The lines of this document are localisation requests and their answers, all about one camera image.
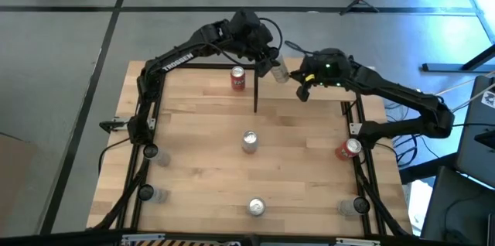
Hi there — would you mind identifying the brown cardboard sheet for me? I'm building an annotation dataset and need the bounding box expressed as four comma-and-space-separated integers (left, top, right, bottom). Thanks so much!
0, 133, 39, 239

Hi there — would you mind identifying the black aluminium table frame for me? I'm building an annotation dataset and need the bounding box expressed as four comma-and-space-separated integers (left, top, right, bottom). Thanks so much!
87, 62, 411, 239

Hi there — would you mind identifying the silver metal bracket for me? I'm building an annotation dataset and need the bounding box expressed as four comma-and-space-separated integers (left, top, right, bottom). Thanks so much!
121, 232, 166, 245
335, 237, 382, 246

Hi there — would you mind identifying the red Fanta can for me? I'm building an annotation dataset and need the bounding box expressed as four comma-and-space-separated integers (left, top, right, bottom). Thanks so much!
230, 65, 247, 92

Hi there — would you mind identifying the black cable bundle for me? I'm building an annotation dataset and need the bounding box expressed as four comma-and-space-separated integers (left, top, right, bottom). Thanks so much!
386, 133, 440, 169

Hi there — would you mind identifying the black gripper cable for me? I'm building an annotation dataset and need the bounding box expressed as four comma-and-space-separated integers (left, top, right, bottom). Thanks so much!
258, 16, 285, 52
284, 39, 315, 56

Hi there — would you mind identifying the silver and red beverage can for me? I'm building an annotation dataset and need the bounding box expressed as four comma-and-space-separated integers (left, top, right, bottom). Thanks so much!
247, 196, 267, 217

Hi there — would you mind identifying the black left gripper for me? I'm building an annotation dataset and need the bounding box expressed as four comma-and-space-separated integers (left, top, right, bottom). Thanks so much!
227, 9, 281, 78

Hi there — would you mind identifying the yellow-black hazard tape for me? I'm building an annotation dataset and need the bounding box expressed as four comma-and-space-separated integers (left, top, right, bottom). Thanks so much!
135, 239, 241, 246

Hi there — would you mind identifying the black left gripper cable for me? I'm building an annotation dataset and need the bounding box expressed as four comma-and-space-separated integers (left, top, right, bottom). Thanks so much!
258, 16, 285, 52

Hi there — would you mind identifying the orange-red beverage can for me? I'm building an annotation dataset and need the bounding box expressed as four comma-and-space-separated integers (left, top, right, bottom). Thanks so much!
334, 138, 363, 162

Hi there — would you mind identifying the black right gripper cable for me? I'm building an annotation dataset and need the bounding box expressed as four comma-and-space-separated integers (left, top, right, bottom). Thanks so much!
284, 39, 315, 56

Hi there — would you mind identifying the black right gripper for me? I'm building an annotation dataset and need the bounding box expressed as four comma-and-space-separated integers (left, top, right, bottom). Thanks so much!
288, 47, 353, 103

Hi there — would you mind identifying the black desk foot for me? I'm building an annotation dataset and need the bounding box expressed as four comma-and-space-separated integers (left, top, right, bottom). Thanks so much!
421, 44, 495, 73
398, 152, 459, 185

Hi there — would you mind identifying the beige cord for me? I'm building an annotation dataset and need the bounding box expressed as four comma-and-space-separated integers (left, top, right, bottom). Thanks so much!
435, 70, 495, 97
451, 85, 495, 112

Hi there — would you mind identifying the black-topped silver can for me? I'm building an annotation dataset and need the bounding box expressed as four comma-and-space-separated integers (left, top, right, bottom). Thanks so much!
138, 184, 169, 204
142, 143, 172, 168
336, 196, 371, 217

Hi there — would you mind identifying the black clamp mount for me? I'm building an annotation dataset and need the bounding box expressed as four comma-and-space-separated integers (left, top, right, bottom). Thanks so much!
98, 116, 131, 135

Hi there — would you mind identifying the slim silver beverage can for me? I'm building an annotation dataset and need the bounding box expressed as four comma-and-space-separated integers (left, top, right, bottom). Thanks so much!
270, 54, 290, 84

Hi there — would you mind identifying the black floor cable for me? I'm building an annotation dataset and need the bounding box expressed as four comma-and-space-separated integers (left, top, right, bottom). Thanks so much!
97, 137, 131, 176

